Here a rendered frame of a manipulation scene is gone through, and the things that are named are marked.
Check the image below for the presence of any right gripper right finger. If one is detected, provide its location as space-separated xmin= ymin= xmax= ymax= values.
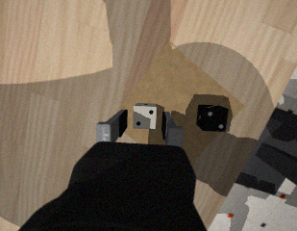
xmin=161 ymin=112 xmax=184 ymax=148

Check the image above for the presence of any black die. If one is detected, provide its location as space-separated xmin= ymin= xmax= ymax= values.
xmin=196 ymin=105 xmax=229 ymax=132

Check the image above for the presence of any grey die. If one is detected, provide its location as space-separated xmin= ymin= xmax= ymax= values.
xmin=133 ymin=103 xmax=157 ymax=129

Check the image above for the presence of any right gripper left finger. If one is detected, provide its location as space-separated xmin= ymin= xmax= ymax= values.
xmin=96 ymin=110 xmax=128 ymax=142

